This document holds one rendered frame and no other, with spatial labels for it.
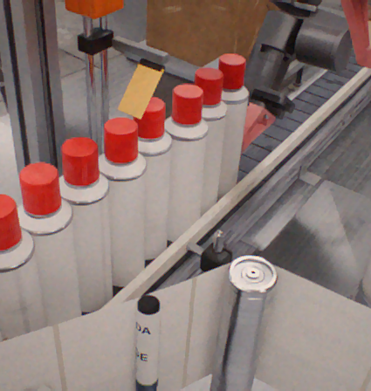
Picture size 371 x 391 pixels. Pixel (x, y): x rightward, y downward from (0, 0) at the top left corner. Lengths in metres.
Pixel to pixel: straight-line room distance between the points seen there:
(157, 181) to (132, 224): 0.06
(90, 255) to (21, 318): 0.10
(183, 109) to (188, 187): 0.10
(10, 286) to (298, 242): 0.40
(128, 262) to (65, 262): 0.12
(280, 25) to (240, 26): 0.36
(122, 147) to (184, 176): 0.12
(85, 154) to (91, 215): 0.06
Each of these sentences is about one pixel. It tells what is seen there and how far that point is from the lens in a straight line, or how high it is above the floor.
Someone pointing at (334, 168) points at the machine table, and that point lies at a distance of 0.99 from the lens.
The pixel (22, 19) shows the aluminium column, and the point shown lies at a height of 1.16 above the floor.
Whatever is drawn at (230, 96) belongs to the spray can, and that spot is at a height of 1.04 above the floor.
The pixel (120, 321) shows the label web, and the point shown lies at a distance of 0.42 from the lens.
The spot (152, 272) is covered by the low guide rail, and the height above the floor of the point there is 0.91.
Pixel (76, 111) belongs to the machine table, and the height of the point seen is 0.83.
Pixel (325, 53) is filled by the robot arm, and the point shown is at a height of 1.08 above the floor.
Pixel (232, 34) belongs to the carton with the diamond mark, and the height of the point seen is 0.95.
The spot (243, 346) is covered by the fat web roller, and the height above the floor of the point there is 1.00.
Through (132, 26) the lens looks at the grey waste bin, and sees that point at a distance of 3.25.
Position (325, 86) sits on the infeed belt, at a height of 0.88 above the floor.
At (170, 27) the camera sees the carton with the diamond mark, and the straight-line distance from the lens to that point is 1.24.
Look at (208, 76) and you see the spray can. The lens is 0.65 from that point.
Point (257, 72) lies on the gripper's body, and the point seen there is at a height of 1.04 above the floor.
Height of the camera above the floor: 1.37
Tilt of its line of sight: 38 degrees down
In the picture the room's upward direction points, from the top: 4 degrees clockwise
